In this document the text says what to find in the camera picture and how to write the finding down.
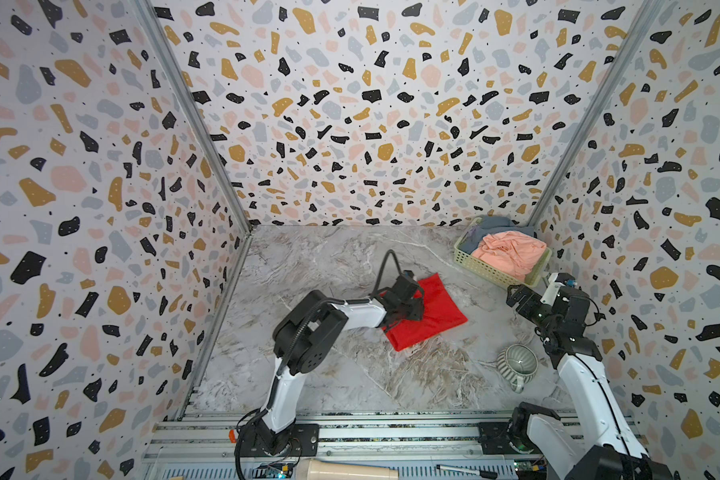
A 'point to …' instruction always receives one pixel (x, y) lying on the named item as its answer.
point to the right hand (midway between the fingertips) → (520, 287)
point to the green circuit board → (276, 470)
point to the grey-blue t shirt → (488, 225)
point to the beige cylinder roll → (315, 469)
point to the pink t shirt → (510, 252)
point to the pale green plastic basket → (493, 271)
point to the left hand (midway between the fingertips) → (423, 304)
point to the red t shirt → (441, 314)
